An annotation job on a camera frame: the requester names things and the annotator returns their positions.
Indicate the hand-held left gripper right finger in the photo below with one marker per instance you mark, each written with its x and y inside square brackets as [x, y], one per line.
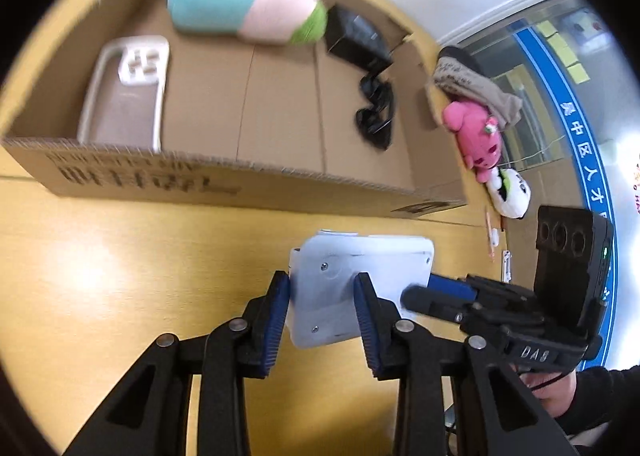
[365, 321]

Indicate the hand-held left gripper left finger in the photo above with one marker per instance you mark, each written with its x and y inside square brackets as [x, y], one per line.
[277, 321]

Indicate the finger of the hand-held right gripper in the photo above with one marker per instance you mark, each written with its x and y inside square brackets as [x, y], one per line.
[425, 301]
[450, 286]

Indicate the white plastic device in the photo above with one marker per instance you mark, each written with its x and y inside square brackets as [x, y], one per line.
[325, 276]

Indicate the black glasses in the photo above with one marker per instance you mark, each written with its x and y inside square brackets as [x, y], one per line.
[375, 121]

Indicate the brown cardboard box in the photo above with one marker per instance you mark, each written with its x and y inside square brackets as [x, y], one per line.
[280, 101]

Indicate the clear phone case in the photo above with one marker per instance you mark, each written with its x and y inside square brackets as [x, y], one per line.
[125, 106]

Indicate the black box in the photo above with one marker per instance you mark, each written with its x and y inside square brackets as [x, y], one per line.
[352, 36]

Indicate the person's right forearm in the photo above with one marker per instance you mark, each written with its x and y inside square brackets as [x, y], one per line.
[605, 396]

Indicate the person's right hand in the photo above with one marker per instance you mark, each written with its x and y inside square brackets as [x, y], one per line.
[555, 393]

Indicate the small white item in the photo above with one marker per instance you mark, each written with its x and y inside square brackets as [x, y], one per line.
[495, 236]
[507, 266]

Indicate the white and green plush toy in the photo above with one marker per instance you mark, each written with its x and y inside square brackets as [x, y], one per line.
[510, 193]

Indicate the blue window banner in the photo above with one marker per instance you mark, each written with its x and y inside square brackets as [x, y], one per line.
[585, 156]

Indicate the beige cloth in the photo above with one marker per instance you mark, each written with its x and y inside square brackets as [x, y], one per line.
[480, 91]

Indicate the yellow sticky note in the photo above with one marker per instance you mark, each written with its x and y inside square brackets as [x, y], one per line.
[566, 54]
[578, 73]
[547, 27]
[559, 41]

